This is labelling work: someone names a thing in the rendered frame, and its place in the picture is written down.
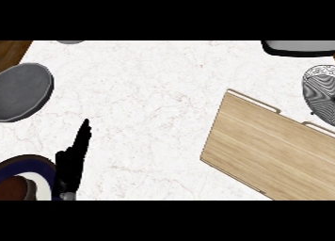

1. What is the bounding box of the brown wooden cabinet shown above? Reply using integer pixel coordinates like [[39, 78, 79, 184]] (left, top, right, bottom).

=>
[[0, 40, 35, 82]]

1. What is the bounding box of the dark blue rimmed plate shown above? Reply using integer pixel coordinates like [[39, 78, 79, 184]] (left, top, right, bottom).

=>
[[0, 154, 63, 201]]

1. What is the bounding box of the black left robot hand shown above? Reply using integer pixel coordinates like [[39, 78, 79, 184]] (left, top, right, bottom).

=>
[[52, 118, 92, 199]]

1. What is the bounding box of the black and grey appliance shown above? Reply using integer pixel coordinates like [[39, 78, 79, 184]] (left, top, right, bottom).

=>
[[259, 40, 335, 57]]

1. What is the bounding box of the wire tiered basket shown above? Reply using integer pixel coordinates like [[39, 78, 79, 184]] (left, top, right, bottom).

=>
[[300, 64, 335, 130]]

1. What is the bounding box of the pale wooden tray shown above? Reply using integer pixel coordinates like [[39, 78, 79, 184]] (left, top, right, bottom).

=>
[[200, 88, 335, 201]]

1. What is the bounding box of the grey oval plate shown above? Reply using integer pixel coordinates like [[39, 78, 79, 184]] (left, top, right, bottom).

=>
[[0, 62, 55, 123]]

